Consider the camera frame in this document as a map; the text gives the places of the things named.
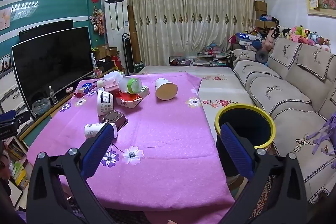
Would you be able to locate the clear water bottle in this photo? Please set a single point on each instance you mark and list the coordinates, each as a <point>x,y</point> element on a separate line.
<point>53,95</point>

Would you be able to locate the blue snack packet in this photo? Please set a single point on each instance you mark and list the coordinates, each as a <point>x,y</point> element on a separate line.
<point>85,87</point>

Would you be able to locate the beige paper cup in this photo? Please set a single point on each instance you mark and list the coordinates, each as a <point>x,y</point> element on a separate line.
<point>166,88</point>

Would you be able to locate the clear green label plastic jar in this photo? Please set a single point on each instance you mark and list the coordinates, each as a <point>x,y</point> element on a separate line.
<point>130,85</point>

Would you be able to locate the brown plastic tray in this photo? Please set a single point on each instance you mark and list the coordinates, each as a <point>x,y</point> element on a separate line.
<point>114,119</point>

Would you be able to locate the red snack packet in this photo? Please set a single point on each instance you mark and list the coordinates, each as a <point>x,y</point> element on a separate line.
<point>128,102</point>

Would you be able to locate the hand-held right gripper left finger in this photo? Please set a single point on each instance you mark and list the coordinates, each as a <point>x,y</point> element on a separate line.
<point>98,150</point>

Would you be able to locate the pile of plush toys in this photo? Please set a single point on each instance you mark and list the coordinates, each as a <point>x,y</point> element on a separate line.
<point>296,35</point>

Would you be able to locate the purple cloth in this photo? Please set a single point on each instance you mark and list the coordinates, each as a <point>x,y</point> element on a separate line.
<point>325,132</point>

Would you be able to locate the yellow rimmed dark trash bin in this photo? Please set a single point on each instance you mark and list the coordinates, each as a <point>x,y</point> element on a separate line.
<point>244,119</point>

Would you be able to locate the white yogurt cup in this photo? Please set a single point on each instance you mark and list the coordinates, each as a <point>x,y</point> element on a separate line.
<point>105,102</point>

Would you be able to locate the pink floral tablecloth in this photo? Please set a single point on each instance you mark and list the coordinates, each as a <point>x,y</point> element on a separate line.
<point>162,134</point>

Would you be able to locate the beige sofa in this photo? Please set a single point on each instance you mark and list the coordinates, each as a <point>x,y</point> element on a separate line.
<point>288,87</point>

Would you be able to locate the beige embroidered curtain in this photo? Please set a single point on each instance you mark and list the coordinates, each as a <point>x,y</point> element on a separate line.
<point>191,19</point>

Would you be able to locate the dark round cushion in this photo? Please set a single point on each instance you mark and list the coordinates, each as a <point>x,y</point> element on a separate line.
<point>261,56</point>

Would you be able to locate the stack of books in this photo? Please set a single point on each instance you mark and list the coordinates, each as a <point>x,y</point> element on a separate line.
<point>214,57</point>

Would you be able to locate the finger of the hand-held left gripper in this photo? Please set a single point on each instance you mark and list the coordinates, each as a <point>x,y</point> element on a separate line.
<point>15,118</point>

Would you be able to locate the shelf of books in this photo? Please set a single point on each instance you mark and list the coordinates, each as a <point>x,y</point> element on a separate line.
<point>15,169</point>

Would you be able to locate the white drawer cabinet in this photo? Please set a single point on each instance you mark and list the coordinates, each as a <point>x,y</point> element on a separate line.
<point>10,92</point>

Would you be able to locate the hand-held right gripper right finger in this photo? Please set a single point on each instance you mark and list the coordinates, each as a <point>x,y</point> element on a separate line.
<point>236,153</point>

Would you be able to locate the black monitor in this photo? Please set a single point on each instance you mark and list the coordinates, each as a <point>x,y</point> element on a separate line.
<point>44,28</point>

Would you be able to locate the black flat television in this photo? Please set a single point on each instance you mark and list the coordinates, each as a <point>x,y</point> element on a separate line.
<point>52,64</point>

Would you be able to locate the hanging flower decoration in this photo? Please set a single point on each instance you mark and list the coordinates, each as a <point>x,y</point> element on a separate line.
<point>98,20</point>

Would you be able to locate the open cardboard box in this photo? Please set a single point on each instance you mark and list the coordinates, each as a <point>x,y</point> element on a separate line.
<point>105,52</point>

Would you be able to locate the small white plastic bottle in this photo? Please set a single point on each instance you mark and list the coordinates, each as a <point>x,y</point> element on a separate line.
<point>93,130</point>

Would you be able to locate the pink box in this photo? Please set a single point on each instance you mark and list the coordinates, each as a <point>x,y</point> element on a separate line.
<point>111,86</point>

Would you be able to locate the long clear case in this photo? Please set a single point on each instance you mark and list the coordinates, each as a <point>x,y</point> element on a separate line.
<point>183,61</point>

